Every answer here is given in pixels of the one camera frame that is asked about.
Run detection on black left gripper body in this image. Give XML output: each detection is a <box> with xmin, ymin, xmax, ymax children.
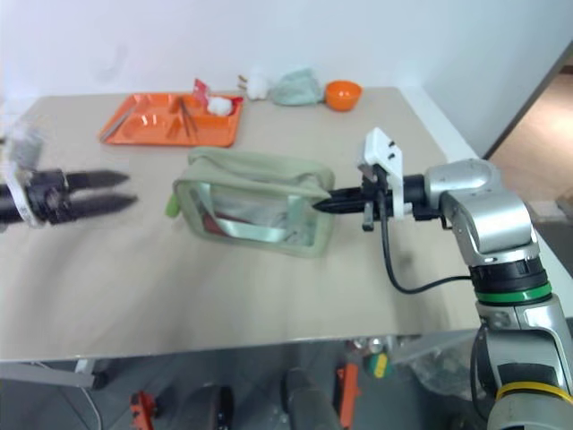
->
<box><xmin>25</xmin><ymin>168</ymin><xmax>75</xmax><ymax>227</ymax></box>

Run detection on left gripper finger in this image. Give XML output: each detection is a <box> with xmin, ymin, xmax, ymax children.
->
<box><xmin>70</xmin><ymin>193</ymin><xmax>139</xmax><ymax>218</ymax></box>
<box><xmin>65</xmin><ymin>169</ymin><xmax>132</xmax><ymax>191</ymax></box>

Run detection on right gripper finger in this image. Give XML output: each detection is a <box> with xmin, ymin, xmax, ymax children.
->
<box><xmin>312</xmin><ymin>197</ymin><xmax>366</xmax><ymax>215</ymax></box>
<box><xmin>328</xmin><ymin>186</ymin><xmax>366</xmax><ymax>202</ymax></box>

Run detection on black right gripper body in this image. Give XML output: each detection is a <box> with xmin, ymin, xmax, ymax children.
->
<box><xmin>360</xmin><ymin>163</ymin><xmax>391</xmax><ymax>233</ymax></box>

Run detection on green clear-sided zip pouch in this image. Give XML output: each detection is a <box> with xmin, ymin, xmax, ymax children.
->
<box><xmin>173</xmin><ymin>146</ymin><xmax>337</xmax><ymax>261</ymax></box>

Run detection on red item inside pouch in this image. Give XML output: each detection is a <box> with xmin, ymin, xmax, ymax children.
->
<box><xmin>200</xmin><ymin>213</ymin><xmax>230</xmax><ymax>236</ymax></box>

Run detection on silver metal tweezers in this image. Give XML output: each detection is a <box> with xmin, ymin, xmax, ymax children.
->
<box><xmin>98</xmin><ymin>108</ymin><xmax>134</xmax><ymax>143</ymax></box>

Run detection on orange compartment tray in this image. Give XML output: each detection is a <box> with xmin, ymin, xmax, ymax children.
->
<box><xmin>98</xmin><ymin>91</ymin><xmax>244</xmax><ymax>149</ymax></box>

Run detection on orange plastic bowl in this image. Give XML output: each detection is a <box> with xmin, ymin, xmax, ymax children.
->
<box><xmin>324</xmin><ymin>80</ymin><xmax>363</xmax><ymax>112</ymax></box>

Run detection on dark metal tweezers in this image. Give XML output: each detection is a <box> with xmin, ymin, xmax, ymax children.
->
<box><xmin>178</xmin><ymin>98</ymin><xmax>201</xmax><ymax>136</ymax></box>

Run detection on pale green cloth bag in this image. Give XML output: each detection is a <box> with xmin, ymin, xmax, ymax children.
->
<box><xmin>267</xmin><ymin>67</ymin><xmax>325</xmax><ymax>108</ymax></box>

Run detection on red and white packet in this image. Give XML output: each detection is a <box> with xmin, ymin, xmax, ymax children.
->
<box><xmin>192</xmin><ymin>78</ymin><xmax>213</xmax><ymax>106</ymax></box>

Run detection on white cotton ball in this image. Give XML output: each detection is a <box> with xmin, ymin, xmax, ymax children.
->
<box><xmin>246</xmin><ymin>65</ymin><xmax>270</xmax><ymax>101</ymax></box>
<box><xmin>207</xmin><ymin>94</ymin><xmax>235</xmax><ymax>116</ymax></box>

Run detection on green and yellow round object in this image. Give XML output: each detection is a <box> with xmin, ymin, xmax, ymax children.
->
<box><xmin>363</xmin><ymin>352</ymin><xmax>393</xmax><ymax>381</ymax></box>

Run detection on clear plastic bag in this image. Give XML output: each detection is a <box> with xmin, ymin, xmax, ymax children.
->
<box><xmin>392</xmin><ymin>331</ymin><xmax>476</xmax><ymax>398</ymax></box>

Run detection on orange clamp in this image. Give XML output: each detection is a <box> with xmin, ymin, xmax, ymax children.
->
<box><xmin>334</xmin><ymin>363</ymin><xmax>362</xmax><ymax>429</ymax></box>
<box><xmin>129</xmin><ymin>391</ymin><xmax>158</xmax><ymax>430</ymax></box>

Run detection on dark rounded shape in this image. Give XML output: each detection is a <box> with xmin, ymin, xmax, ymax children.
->
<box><xmin>280</xmin><ymin>367</ymin><xmax>344</xmax><ymax>430</ymax></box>

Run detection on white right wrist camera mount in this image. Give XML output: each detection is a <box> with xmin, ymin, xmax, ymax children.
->
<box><xmin>355</xmin><ymin>126</ymin><xmax>414</xmax><ymax>221</ymax></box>

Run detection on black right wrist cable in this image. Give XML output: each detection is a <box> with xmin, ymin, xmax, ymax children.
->
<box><xmin>376</xmin><ymin>191</ymin><xmax>475</xmax><ymax>296</ymax></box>

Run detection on grey metal table frame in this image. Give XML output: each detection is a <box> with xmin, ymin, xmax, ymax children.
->
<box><xmin>0</xmin><ymin>357</ymin><xmax>109</xmax><ymax>391</ymax></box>

